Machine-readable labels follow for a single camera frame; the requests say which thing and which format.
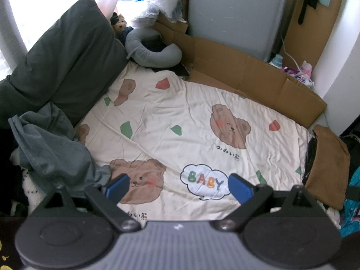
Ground white black fuzzy blanket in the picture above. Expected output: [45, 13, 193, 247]
[11, 148, 57, 214]

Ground grey curved neck pillow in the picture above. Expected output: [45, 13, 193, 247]
[125, 28, 182, 68]

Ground cream bear print bedsheet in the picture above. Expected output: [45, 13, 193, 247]
[76, 63, 310, 223]

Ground dark green pillow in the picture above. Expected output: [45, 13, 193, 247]
[1, 0, 128, 126]

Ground teal patterned bag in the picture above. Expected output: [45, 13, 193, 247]
[340, 168, 359, 238]

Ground small teddy bear toy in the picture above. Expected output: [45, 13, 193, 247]
[110, 12, 134, 45]

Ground white power cable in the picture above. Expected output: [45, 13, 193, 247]
[279, 32, 303, 73]

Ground blue denim drawstring pants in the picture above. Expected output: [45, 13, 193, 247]
[8, 102, 111, 197]

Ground brown cardboard sheet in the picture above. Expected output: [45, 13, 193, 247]
[154, 0, 342, 127]

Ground blue cap detergent bottle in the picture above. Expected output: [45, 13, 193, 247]
[269, 54, 283, 69]

